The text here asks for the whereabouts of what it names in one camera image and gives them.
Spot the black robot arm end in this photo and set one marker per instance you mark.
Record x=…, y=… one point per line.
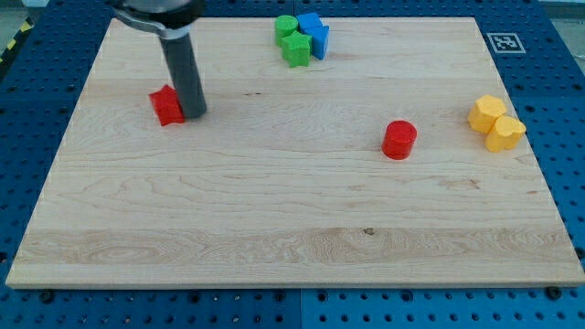
x=168, y=19

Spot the green star block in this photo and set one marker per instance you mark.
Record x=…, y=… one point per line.
x=296, y=49

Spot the red star block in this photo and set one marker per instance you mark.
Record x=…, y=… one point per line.
x=166, y=106

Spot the light wooden board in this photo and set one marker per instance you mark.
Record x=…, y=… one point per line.
x=282, y=182

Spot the red cylinder block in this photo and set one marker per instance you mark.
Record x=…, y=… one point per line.
x=399, y=139

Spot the blue triangle block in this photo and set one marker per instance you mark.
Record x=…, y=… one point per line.
x=319, y=37

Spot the green cylinder block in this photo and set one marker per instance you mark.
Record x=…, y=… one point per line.
x=284, y=26

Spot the blue cube block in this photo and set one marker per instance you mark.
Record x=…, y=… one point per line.
x=308, y=20

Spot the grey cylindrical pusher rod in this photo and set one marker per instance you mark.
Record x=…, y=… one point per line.
x=182, y=67

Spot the yellow hexagon block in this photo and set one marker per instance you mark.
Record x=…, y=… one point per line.
x=485, y=111

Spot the yellow heart block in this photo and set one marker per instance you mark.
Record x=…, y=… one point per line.
x=505, y=134

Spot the white fiducial marker tag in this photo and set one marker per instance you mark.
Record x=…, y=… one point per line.
x=506, y=43

